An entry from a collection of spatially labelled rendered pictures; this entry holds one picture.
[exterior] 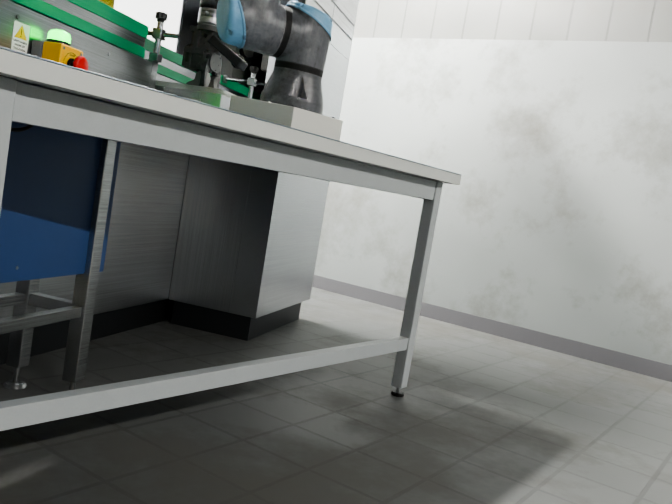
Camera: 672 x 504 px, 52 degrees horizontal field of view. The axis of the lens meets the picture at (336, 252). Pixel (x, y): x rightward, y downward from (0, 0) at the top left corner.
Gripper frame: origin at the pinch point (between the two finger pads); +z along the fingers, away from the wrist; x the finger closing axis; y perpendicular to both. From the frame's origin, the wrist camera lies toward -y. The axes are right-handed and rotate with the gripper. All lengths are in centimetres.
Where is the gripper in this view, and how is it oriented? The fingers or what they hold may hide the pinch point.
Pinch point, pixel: (207, 103)
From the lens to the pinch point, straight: 194.7
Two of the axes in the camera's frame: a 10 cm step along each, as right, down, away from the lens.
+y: -9.6, -1.8, 2.3
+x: -2.4, 0.4, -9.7
